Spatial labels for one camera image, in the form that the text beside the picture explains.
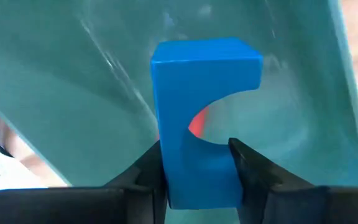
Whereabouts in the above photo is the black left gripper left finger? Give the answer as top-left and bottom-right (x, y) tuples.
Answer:
(0, 139), (169, 224)

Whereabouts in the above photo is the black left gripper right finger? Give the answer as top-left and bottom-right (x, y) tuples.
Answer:
(227, 138), (358, 224)

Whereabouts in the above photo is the red block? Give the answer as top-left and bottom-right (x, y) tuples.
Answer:
(187, 105), (210, 139)

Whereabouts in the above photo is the blue arch block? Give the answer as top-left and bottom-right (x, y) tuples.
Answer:
(150, 37), (264, 210)

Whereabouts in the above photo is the teal plastic bin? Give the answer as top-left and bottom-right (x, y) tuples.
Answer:
(0, 0), (358, 224)

